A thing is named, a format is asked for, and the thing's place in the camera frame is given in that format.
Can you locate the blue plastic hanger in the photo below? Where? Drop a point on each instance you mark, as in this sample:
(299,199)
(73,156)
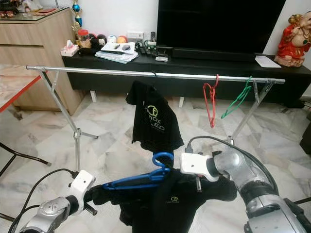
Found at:
(136,183)

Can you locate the black t-shirt small logo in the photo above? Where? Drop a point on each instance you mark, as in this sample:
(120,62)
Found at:
(170,213)

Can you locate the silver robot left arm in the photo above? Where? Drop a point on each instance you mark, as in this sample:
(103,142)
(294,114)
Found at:
(51,213)

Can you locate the red plastic hanger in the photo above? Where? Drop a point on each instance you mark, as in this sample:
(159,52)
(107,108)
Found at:
(212,121)

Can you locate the green plastic hanger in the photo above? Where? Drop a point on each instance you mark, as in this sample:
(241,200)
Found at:
(237,99)

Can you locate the black clothes hanger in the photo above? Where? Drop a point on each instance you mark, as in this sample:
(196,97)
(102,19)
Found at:
(155,74)

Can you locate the black t-shirt large green logo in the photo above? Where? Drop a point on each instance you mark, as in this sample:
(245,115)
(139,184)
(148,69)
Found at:
(153,121)

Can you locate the black TV console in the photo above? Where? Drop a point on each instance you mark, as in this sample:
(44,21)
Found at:
(116,87)

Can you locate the small white remote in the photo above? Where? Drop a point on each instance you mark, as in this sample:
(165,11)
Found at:
(161,58)

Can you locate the silver metal clothes rack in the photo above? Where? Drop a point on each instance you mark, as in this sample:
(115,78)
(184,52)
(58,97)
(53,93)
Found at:
(116,72)

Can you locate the black soundbar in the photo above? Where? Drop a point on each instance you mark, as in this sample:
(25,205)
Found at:
(214,54)

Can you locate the green black gadget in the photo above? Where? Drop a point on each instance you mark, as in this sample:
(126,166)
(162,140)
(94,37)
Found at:
(148,47)

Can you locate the white paper stack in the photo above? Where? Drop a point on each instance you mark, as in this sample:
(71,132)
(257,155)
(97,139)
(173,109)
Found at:
(116,54)

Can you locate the orange marble folding table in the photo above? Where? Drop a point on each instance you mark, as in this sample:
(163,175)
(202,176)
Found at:
(14,87)

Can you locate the white socket box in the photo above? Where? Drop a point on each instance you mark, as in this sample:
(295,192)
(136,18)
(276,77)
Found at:
(135,35)

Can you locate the orange ball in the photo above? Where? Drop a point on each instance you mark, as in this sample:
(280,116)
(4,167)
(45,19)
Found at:
(122,39)

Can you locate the white paper sheet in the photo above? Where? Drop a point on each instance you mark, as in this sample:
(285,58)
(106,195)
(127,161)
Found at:
(267,61)

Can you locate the white blue ball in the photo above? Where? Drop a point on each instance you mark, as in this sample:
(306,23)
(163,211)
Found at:
(112,39)

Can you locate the pink tissue box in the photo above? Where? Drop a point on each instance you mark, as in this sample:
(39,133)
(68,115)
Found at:
(69,49)

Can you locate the black round toys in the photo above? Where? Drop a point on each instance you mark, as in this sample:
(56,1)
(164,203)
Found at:
(97,41)

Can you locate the black flat television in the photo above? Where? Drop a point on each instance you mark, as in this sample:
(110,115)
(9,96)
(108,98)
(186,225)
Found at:
(218,24)

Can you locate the red lidded jar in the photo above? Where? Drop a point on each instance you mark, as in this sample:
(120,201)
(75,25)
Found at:
(83,40)

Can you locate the light wooden drawer cabinet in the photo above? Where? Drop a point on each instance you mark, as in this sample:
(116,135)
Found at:
(29,39)

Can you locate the red gold statue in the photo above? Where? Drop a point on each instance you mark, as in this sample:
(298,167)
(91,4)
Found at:
(294,43)

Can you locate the hanging ornament blue baubles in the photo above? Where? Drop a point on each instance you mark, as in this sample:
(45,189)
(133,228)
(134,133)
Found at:
(76,8)

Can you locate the flat red box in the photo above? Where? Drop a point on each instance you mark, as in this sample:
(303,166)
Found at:
(46,10)

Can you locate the black teapot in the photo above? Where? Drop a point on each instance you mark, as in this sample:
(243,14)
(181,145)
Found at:
(8,7)

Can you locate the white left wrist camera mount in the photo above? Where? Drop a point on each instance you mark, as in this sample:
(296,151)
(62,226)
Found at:
(83,183)

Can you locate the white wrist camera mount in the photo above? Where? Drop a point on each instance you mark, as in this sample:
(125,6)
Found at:
(194,164)
(83,183)

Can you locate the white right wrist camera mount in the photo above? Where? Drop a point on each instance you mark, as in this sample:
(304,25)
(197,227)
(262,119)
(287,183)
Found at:
(194,164)

